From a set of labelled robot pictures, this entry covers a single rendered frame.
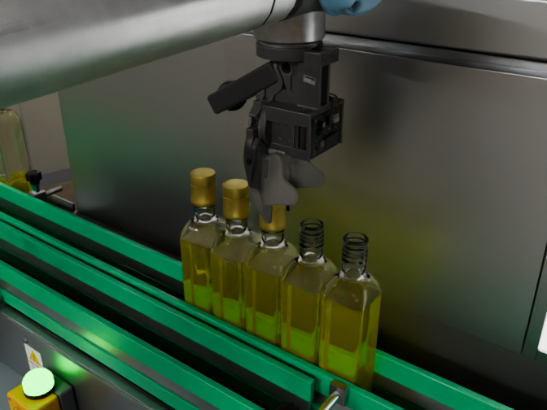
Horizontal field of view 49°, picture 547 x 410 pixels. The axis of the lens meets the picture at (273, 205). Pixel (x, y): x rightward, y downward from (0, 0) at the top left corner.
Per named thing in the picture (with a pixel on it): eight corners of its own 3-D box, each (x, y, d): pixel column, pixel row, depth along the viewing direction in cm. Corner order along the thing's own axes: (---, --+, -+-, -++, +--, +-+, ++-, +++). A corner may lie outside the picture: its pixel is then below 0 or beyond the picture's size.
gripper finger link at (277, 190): (286, 240, 67) (295, 161, 64) (245, 225, 71) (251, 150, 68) (301, 233, 70) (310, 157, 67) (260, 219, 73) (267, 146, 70)
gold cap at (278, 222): (291, 224, 75) (292, 192, 73) (275, 235, 73) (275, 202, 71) (269, 216, 77) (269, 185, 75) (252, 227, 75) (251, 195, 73)
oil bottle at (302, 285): (334, 386, 83) (343, 255, 73) (313, 412, 79) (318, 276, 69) (300, 370, 86) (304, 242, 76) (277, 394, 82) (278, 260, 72)
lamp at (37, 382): (61, 386, 91) (58, 372, 89) (35, 404, 87) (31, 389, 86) (43, 374, 93) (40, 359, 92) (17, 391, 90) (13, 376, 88)
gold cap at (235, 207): (242, 206, 80) (241, 176, 78) (255, 216, 77) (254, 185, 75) (218, 211, 78) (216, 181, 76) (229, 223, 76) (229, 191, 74)
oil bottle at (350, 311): (372, 405, 80) (386, 270, 70) (352, 432, 76) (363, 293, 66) (335, 387, 83) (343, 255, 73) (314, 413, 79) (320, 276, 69)
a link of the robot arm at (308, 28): (238, 0, 61) (284, -8, 67) (239, 45, 63) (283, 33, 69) (299, 6, 57) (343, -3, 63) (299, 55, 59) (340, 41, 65)
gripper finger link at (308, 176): (318, 220, 73) (314, 154, 68) (278, 207, 76) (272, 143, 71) (331, 207, 75) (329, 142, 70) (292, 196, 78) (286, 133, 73)
